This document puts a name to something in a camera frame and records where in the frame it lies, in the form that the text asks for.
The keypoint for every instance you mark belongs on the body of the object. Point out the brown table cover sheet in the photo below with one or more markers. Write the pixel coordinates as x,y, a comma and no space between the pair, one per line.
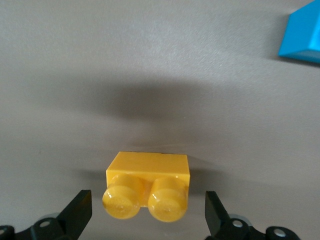
75,75

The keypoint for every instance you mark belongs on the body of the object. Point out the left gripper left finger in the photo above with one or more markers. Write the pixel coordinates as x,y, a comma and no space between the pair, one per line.
70,220

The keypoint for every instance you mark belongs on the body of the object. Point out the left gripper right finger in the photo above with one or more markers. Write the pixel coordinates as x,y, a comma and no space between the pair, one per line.
220,222

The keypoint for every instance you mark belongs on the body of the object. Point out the yellow two-stud block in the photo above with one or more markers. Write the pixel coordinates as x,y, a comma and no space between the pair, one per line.
150,165

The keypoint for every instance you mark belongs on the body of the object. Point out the blue three-stud block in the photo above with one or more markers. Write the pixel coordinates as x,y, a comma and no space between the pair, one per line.
300,30

